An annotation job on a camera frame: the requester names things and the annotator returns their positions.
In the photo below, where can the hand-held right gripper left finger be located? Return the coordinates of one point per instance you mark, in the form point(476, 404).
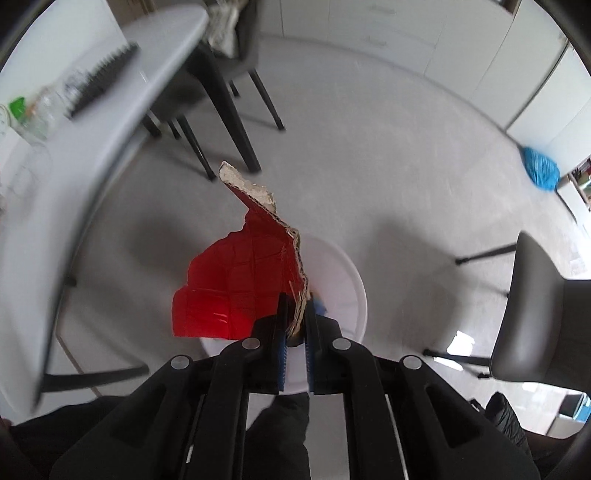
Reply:
point(281, 369)

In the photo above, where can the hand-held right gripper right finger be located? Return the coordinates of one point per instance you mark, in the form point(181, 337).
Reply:
point(310, 369)

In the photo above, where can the white trash bin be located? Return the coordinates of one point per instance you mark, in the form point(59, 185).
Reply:
point(337, 286)

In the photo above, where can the red cardboard piece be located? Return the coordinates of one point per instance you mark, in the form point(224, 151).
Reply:
point(231, 286)

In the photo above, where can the white paper scrap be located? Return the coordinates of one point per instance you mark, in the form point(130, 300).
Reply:
point(459, 346)

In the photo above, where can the dark grey chair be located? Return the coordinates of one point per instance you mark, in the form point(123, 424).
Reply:
point(217, 78)
point(531, 323)

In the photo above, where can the blue plastic bag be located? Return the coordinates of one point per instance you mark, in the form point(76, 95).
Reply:
point(540, 168)

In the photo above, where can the black foam net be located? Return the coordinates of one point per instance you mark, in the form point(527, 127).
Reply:
point(104, 76)

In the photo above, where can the beige cloth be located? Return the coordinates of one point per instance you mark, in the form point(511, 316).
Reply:
point(224, 27)

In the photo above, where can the crushed clear plastic bottle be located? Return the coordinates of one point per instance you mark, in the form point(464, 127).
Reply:
point(44, 115)

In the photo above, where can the white drawer unit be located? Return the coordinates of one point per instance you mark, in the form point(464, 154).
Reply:
point(392, 27)

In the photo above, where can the green plastic bag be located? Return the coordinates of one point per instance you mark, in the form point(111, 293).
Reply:
point(18, 108)

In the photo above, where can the round wall clock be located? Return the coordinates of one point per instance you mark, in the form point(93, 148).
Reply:
point(3, 122)

